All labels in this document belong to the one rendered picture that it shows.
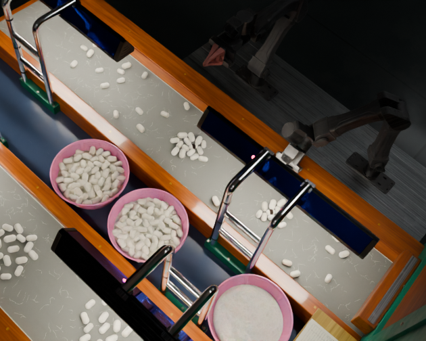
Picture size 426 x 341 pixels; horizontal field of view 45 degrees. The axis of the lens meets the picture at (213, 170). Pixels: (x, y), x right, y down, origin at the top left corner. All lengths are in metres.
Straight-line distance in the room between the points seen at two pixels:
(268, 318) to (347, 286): 0.29
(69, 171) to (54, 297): 0.45
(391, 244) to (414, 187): 0.36
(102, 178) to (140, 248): 0.29
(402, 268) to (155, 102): 1.06
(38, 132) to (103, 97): 0.28
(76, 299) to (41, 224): 0.28
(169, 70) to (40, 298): 0.99
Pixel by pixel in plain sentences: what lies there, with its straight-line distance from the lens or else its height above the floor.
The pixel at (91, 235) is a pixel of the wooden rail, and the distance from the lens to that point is 1.71.
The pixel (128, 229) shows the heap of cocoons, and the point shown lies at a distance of 1.74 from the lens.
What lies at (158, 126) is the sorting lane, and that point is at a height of 0.74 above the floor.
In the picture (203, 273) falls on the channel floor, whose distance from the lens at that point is 1.76.
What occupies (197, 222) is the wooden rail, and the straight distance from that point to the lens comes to 1.78.
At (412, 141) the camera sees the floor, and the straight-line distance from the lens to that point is 3.23.
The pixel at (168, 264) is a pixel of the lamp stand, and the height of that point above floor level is 1.01.
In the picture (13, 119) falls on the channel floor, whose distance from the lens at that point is 2.09.
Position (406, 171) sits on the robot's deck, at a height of 0.67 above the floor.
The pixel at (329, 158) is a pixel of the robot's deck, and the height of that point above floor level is 0.67.
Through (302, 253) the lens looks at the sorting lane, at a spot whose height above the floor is 0.74.
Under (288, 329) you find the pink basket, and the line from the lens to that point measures 1.68.
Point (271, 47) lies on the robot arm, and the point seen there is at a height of 0.89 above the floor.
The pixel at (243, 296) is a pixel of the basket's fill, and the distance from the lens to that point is 1.70.
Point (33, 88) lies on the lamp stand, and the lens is 2.12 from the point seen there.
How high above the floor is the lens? 2.33
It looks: 59 degrees down
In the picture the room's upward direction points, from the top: 14 degrees clockwise
